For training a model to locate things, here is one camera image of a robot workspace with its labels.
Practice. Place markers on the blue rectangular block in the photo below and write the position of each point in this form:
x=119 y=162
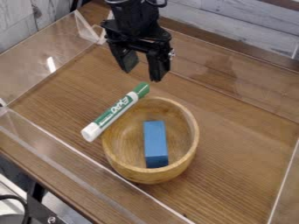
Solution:
x=155 y=144

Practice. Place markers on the brown wooden bowl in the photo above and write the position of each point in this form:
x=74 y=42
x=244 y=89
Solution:
x=123 y=140

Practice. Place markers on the black metal stand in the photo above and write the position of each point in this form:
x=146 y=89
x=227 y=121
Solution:
x=47 y=209

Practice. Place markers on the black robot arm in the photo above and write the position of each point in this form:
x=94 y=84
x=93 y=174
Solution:
x=134 y=33

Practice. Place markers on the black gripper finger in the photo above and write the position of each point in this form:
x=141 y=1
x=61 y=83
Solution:
x=159 y=64
x=125 y=53

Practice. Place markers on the clear acrylic corner bracket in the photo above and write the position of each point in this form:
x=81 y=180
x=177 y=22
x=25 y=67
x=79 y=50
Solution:
x=91 y=32

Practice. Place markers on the green Expo marker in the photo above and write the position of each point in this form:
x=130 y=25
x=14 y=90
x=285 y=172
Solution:
x=113 y=113

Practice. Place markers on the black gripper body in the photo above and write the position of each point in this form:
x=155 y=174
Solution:
x=134 y=24

